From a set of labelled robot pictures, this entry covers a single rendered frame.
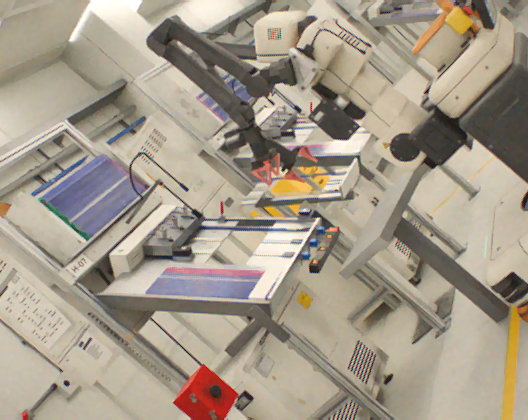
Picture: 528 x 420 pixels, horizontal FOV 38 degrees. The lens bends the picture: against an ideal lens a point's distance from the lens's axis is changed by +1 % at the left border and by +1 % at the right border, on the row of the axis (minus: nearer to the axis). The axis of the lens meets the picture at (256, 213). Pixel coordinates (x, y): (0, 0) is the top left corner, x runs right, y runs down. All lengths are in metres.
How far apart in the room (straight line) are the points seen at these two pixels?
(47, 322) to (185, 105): 1.62
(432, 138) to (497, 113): 0.22
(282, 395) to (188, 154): 1.77
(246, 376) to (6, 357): 1.96
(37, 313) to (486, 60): 1.96
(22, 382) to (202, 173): 1.52
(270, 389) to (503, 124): 1.29
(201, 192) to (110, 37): 2.50
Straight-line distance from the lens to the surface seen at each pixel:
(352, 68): 2.61
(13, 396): 4.43
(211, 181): 4.26
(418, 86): 7.49
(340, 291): 4.32
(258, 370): 2.94
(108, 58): 6.57
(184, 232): 3.23
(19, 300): 3.23
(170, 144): 4.28
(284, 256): 3.00
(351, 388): 2.73
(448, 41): 2.52
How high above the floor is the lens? 1.03
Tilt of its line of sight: 2 degrees down
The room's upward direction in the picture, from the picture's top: 50 degrees counter-clockwise
